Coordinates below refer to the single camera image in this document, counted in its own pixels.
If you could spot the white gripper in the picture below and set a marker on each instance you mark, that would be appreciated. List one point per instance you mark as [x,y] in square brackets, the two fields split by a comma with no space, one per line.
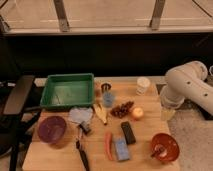
[167,114]

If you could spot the black handled brush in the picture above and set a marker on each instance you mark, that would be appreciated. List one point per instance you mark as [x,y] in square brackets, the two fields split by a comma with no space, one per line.
[80,148]

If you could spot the green plastic tray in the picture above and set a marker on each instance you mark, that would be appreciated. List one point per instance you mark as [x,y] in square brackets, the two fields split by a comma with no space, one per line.
[63,91]

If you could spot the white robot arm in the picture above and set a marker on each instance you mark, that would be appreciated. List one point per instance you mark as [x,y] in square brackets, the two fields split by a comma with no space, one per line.
[187,81]

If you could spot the peach fruit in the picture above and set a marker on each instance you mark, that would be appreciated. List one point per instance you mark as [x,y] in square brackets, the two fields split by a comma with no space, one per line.
[137,113]

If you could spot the orange bowl with utensil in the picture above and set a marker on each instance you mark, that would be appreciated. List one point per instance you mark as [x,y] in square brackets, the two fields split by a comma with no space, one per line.
[164,148]

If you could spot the white paper cup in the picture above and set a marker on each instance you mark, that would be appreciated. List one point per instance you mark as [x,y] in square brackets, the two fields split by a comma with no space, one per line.
[143,83]

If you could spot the black remote control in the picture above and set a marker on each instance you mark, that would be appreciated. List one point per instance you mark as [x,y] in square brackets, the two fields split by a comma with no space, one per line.
[128,133]

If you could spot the bunch of brown grapes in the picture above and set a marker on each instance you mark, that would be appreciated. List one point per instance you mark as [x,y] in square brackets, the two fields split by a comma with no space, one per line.
[122,110]

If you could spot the blue sponge block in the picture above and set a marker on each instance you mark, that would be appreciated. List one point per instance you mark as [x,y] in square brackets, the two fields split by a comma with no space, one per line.
[121,149]

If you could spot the orange carrot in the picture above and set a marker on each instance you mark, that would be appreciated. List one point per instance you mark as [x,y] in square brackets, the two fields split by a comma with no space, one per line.
[108,143]

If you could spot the dark metal cup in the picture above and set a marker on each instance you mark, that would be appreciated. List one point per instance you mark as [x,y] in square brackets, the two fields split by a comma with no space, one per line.
[105,87]

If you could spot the yellow banana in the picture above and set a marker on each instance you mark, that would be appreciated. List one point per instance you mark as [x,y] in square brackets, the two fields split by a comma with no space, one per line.
[101,112]

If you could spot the light blue cloth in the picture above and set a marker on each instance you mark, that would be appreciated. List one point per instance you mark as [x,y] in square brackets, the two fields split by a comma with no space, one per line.
[79,115]

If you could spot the purple bowl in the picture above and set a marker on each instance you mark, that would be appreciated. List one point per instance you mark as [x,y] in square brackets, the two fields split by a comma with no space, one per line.
[52,129]

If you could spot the black chair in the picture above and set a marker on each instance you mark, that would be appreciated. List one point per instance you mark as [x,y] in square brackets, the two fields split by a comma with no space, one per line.
[16,119]

